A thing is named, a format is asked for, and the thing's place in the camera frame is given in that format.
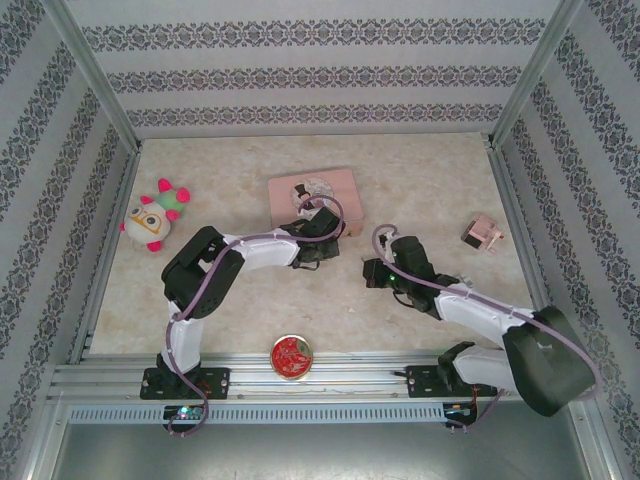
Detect small pink cube box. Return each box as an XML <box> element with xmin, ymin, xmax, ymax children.
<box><xmin>462</xmin><ymin>212</ymin><xmax>506</xmax><ymax>256</ymax></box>

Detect aluminium frame post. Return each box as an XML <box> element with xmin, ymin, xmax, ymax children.
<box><xmin>42</xmin><ymin>0</ymin><xmax>142</xmax><ymax>151</ymax></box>
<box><xmin>488</xmin><ymin>0</ymin><xmax>585</xmax><ymax>147</ymax></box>

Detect aluminium profile rail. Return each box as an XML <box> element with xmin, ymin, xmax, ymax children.
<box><xmin>47</xmin><ymin>351</ymin><xmax>587</xmax><ymax>402</ymax></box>

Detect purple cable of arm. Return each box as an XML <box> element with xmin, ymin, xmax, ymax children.
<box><xmin>166</xmin><ymin>195</ymin><xmax>347</xmax><ymax>437</ymax></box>
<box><xmin>372</xmin><ymin>225</ymin><xmax>602</xmax><ymax>434</ymax></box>

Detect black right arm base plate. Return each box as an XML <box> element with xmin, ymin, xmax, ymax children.
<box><xmin>405</xmin><ymin>364</ymin><xmax>498</xmax><ymax>400</ymax></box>

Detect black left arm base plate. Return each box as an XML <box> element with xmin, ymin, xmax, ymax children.
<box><xmin>139</xmin><ymin>367</ymin><xmax>232</xmax><ymax>401</ymax></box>

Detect white plush toy pink spikes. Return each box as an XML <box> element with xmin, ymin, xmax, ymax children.
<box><xmin>118</xmin><ymin>178</ymin><xmax>192</xmax><ymax>254</ymax></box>

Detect red round tin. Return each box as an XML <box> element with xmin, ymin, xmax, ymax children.
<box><xmin>269</xmin><ymin>334</ymin><xmax>315</xmax><ymax>382</ymax></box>

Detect circuit board with green light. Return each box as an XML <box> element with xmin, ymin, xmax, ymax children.
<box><xmin>163</xmin><ymin>405</ymin><xmax>207</xmax><ymax>422</ymax></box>

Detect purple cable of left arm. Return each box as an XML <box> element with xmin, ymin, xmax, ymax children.
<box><xmin>166</xmin><ymin>195</ymin><xmax>347</xmax><ymax>437</ymax></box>

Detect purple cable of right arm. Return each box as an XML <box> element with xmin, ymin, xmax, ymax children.
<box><xmin>372</xmin><ymin>225</ymin><xmax>602</xmax><ymax>434</ymax></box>

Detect pink tin box with couple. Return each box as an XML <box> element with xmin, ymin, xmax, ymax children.
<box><xmin>267</xmin><ymin>167</ymin><xmax>366</xmax><ymax>239</ymax></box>

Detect grey slotted cable duct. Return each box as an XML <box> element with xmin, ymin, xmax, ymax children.
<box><xmin>67</xmin><ymin>405</ymin><xmax>446</xmax><ymax>426</ymax></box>

